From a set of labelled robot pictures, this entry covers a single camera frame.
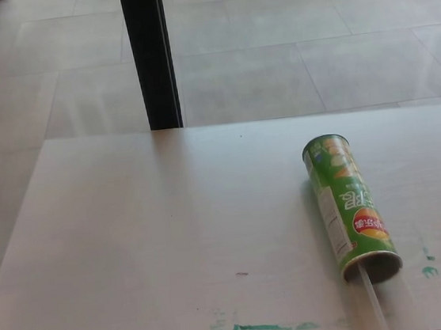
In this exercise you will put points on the clear plastic chips tray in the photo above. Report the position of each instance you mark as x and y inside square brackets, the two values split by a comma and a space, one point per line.
[392, 304]

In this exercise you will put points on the green chips can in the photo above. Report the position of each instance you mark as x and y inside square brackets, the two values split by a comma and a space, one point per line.
[352, 201]

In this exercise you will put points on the black vertical post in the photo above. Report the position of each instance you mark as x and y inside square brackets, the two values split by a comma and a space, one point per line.
[150, 57]

